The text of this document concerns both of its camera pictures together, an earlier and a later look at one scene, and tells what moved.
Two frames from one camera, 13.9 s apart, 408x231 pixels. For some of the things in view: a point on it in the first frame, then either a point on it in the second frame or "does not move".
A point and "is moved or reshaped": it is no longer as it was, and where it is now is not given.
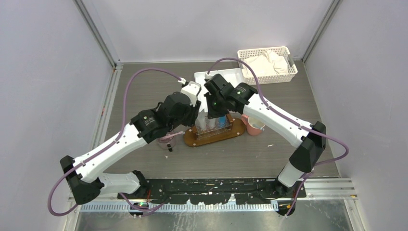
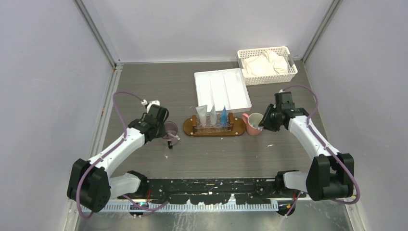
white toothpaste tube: x=211 y=122 does not move
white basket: x=270 y=65 does not move
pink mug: x=254 y=126 does not move
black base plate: x=210 y=191 does not move
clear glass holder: x=222 y=124 is moved or reshaped
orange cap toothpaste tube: x=200 y=122 does not move
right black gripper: x=211 y=113 → x=265 y=122
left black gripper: x=193 y=114 → x=160 y=134
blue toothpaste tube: x=222 y=121 does not move
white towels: x=267 y=63 does not move
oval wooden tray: x=190 y=138 → x=214 y=126
